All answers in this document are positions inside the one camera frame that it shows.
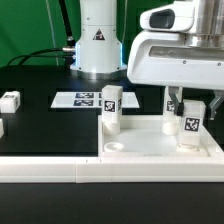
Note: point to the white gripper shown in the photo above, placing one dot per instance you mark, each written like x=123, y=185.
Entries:
x=181, y=45

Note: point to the white square table top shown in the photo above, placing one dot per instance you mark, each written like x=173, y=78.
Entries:
x=141, y=136

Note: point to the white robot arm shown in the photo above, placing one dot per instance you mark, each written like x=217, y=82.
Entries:
x=98, y=53

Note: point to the white L-shaped obstacle fence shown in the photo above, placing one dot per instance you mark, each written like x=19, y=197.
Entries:
x=113, y=169

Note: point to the white block at left edge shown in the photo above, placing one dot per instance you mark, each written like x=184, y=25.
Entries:
x=1, y=128

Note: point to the white marker base plate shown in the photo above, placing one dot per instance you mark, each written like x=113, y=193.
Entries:
x=69, y=100

